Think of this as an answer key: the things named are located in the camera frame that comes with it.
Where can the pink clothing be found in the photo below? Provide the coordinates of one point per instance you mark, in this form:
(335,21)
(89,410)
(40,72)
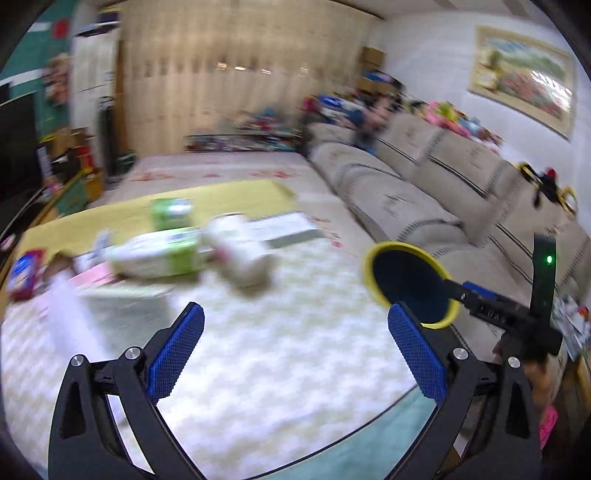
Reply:
(548,427)

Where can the white standing air conditioner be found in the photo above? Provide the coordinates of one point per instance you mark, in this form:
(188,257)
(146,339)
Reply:
(94,78)

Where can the floral floor mat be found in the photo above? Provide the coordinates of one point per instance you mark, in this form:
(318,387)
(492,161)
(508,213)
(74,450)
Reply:
(221,173)

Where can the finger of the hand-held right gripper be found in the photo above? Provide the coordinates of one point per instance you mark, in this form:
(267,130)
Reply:
(478,300)

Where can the person's right hand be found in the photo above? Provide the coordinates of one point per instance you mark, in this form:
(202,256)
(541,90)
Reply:
(540,383)

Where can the white flat box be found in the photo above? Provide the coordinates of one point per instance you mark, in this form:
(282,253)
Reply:
(286,228)

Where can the framed landscape painting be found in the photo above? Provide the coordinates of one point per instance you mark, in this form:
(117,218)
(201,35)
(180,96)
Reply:
(521,76)

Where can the black television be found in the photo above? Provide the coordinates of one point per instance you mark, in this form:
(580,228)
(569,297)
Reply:
(16,147)

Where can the yellow and black toy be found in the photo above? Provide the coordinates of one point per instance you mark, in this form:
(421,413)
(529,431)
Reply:
(547,184)

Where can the blue tissue packet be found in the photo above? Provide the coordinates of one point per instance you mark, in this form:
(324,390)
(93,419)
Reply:
(18,293)

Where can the pink booklet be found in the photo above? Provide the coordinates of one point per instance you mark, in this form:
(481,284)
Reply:
(94,277)

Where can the beige curtain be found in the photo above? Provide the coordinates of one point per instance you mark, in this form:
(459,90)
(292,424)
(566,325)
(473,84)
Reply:
(240,74)

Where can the teal and yellow tv cabinet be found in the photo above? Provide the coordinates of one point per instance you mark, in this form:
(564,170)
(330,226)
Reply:
(69,194)

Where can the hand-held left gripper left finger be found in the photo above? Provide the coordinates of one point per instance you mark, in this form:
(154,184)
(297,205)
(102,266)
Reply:
(178,346)

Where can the green tissue pack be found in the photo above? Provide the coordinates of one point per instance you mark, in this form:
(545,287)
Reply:
(171,213)

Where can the row of books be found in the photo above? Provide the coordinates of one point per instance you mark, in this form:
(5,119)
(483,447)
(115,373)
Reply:
(244,142)

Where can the pile of plush toys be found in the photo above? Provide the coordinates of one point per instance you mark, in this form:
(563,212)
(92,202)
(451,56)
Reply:
(457,120)

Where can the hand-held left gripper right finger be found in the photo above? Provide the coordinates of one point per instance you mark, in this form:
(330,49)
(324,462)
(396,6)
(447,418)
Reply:
(415,346)

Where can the beige sofa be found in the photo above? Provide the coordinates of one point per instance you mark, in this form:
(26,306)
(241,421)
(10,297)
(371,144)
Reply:
(406,184)

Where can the patterned yellow table cloth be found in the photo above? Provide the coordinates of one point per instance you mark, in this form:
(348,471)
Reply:
(277,350)

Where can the green waste bin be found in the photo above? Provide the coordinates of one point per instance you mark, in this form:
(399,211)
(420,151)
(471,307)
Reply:
(126,164)

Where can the stack of cardboard boxes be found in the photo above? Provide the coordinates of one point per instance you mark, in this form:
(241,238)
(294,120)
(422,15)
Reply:
(371,69)

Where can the black tower fan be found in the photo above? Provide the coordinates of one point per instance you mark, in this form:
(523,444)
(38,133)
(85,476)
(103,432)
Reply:
(107,138)

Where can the white roll packet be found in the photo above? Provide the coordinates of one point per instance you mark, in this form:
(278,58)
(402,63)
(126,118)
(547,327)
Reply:
(238,258)

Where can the white and green wipes pack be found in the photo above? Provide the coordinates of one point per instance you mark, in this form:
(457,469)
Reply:
(152,254)

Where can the magazine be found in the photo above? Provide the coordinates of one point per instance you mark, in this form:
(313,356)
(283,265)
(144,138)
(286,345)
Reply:
(572,323)

